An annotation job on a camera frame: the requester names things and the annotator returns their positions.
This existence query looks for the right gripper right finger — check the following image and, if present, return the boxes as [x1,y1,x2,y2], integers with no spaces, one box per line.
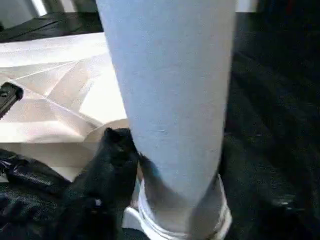
[216,139,320,240]

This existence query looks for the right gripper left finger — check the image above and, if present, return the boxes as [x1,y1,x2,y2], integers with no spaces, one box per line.
[56,126,142,240]

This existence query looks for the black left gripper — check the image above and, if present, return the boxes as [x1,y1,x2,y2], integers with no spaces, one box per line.
[0,81,73,196]

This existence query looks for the white plastic table leg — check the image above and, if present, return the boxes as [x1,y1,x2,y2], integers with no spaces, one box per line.
[95,0,239,235]

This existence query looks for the white plastic table top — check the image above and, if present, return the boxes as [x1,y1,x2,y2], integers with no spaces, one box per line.
[0,31,233,240]

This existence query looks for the black work mat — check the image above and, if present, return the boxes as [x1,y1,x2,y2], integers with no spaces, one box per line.
[0,9,320,240]

